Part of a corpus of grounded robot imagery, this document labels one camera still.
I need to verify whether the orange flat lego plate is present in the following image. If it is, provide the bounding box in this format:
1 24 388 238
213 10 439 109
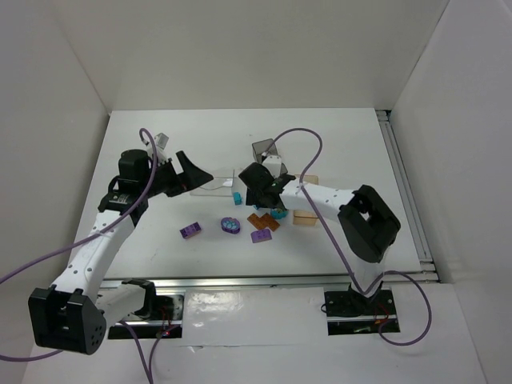
247 213 280 231

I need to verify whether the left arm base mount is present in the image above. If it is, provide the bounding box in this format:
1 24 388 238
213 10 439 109
98 292 185 340

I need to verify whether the clear plastic container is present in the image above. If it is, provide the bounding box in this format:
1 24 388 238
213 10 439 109
190 168 236 198

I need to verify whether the aluminium rail right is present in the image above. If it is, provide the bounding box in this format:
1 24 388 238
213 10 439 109
375 110 439 282

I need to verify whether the aluminium rail front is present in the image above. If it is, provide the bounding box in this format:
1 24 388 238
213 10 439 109
99 273 357 290

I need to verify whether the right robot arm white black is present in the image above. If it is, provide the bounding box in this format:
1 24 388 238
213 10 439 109
239 162 401 298

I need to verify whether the purple rounded printed lego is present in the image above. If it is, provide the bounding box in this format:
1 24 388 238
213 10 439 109
221 217 241 234

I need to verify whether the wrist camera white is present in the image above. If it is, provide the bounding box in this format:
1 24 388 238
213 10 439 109
145 133 169 166
262 154 287 178

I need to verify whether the light purple curved lego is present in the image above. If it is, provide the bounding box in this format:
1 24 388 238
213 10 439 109
250 228 272 243

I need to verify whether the aluminium rail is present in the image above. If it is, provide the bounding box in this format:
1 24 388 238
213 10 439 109
99 273 357 290
375 110 439 282

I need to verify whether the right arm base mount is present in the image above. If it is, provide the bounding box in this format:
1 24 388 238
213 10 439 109
320 289 400 336

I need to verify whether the teal rounded printed lego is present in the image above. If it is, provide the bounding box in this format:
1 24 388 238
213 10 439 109
270 208 288 220

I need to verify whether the amber plastic container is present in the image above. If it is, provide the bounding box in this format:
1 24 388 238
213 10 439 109
293 174 318 226

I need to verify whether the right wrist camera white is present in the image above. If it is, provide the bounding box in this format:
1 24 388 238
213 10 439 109
262 154 287 178

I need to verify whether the purple lego brick left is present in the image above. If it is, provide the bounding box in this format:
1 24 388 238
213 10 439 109
179 222 202 239

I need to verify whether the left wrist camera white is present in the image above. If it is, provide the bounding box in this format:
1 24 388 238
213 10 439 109
145 133 169 166

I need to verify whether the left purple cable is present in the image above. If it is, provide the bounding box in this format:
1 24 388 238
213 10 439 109
0 127 177 383

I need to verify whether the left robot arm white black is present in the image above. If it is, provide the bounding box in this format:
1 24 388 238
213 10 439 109
28 150 214 355

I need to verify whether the small teal lego brick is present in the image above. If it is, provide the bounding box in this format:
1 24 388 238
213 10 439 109
232 192 243 206

